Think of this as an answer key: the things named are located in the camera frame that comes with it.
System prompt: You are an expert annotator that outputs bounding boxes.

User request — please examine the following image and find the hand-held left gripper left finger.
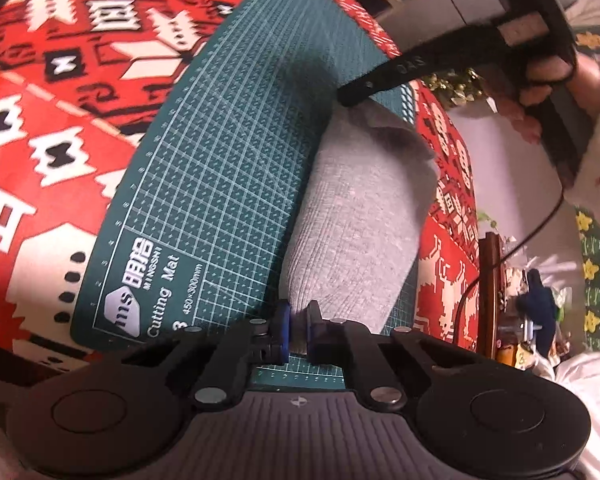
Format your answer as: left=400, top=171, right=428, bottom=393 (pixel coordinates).
left=122, top=300, right=291, bottom=409

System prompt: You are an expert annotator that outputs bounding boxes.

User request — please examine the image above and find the black cable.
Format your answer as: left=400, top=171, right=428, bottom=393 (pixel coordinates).
left=451, top=184, right=567, bottom=347

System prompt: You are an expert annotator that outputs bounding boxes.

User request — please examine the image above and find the small Christmas tree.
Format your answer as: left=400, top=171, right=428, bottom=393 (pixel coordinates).
left=424, top=69, right=487, bottom=109

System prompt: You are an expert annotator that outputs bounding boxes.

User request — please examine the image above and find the red printed blanket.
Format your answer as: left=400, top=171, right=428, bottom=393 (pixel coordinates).
left=0, top=0, right=482, bottom=397

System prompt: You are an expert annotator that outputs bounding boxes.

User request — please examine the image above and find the green cutting mat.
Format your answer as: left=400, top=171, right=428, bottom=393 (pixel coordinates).
left=71, top=0, right=417, bottom=392

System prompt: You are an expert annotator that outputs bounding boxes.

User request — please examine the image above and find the person's white knit sweater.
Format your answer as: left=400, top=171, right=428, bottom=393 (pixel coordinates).
left=549, top=349, right=600, bottom=480

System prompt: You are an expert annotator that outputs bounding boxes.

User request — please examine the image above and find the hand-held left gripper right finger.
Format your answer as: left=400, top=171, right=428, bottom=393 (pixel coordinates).
left=305, top=300, right=481, bottom=409

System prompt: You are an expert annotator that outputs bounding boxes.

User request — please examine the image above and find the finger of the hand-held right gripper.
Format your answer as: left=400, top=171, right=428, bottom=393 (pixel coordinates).
left=337, top=59, right=422, bottom=109

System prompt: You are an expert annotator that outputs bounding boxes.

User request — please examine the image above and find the navy fuzzy cloth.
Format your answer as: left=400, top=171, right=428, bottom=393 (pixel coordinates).
left=521, top=268, right=559, bottom=357

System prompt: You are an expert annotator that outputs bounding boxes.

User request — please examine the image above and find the grey knit polo shirt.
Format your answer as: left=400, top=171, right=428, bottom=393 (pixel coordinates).
left=279, top=102, right=440, bottom=357

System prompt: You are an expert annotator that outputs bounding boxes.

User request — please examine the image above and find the person's right hand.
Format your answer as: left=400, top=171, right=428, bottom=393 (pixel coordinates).
left=495, top=52, right=600, bottom=145

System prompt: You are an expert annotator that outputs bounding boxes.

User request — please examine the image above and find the wooden nightstand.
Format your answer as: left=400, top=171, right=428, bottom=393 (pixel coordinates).
left=476, top=231, right=507, bottom=359

